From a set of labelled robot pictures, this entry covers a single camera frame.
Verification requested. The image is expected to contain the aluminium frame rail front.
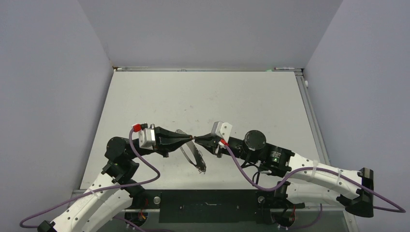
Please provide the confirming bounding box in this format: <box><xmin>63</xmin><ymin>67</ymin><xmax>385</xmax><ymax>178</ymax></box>
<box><xmin>69</xmin><ymin>188</ymin><xmax>355</xmax><ymax>212</ymax></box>

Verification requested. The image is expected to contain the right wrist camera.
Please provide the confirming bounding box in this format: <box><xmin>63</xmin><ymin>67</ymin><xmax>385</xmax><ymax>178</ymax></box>
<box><xmin>211</xmin><ymin>121</ymin><xmax>233</xmax><ymax>148</ymax></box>

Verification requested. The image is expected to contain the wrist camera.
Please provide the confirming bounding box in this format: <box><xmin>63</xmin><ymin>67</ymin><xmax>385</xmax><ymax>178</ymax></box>
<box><xmin>211</xmin><ymin>121</ymin><xmax>233</xmax><ymax>148</ymax></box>
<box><xmin>132</xmin><ymin>123</ymin><xmax>156</xmax><ymax>150</ymax></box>

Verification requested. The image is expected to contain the aluminium frame rail right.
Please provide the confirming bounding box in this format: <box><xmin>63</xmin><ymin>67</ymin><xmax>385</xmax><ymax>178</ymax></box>
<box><xmin>295</xmin><ymin>72</ymin><xmax>331</xmax><ymax>166</ymax></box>

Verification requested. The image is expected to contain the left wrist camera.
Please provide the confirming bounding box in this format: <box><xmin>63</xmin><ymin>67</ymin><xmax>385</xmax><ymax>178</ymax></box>
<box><xmin>132</xmin><ymin>123</ymin><xmax>156</xmax><ymax>150</ymax></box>

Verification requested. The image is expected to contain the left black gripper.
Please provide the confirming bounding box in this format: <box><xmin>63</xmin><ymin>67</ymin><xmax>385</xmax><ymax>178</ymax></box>
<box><xmin>127</xmin><ymin>123</ymin><xmax>193</xmax><ymax>159</ymax></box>

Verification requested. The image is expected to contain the aluminium frame rail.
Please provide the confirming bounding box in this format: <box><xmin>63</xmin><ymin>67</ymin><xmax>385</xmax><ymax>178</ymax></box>
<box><xmin>114</xmin><ymin>67</ymin><xmax>303</xmax><ymax>73</ymax></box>
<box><xmin>69</xmin><ymin>188</ymin><xmax>355</xmax><ymax>212</ymax></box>
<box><xmin>295</xmin><ymin>72</ymin><xmax>331</xmax><ymax>166</ymax></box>

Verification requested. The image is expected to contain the aluminium frame rail back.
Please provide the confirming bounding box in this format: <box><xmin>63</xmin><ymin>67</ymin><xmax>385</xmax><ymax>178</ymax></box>
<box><xmin>114</xmin><ymin>67</ymin><xmax>303</xmax><ymax>73</ymax></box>

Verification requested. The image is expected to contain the purple cable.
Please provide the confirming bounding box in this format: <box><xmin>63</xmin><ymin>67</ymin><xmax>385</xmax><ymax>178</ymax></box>
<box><xmin>19</xmin><ymin>128</ymin><xmax>161</xmax><ymax>232</ymax></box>
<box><xmin>225</xmin><ymin>143</ymin><xmax>406</xmax><ymax>230</ymax></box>

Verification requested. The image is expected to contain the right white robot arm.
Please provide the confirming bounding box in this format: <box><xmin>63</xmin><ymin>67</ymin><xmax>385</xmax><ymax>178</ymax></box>
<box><xmin>195</xmin><ymin>130</ymin><xmax>374</xmax><ymax>218</ymax></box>

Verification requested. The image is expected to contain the large silver keyring with keys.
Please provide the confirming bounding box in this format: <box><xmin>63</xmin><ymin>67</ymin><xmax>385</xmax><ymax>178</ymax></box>
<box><xmin>179</xmin><ymin>140</ymin><xmax>206</xmax><ymax>174</ymax></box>

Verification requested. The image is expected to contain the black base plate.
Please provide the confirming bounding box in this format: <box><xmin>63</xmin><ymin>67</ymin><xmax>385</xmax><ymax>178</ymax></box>
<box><xmin>125</xmin><ymin>189</ymin><xmax>305</xmax><ymax>225</ymax></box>

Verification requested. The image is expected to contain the red white marker pen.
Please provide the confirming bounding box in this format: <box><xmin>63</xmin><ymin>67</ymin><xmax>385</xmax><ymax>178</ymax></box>
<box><xmin>274</xmin><ymin>67</ymin><xmax>296</xmax><ymax>71</ymax></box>

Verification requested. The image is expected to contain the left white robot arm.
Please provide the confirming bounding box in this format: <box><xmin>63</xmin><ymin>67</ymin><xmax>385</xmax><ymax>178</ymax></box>
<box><xmin>36</xmin><ymin>124</ymin><xmax>194</xmax><ymax>232</ymax></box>

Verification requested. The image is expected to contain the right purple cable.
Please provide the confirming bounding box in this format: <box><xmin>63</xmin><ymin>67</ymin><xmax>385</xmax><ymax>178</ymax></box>
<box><xmin>225</xmin><ymin>143</ymin><xmax>406</xmax><ymax>230</ymax></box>

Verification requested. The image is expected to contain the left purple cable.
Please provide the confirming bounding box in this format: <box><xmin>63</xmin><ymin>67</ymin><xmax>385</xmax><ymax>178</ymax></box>
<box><xmin>19</xmin><ymin>128</ymin><xmax>161</xmax><ymax>232</ymax></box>

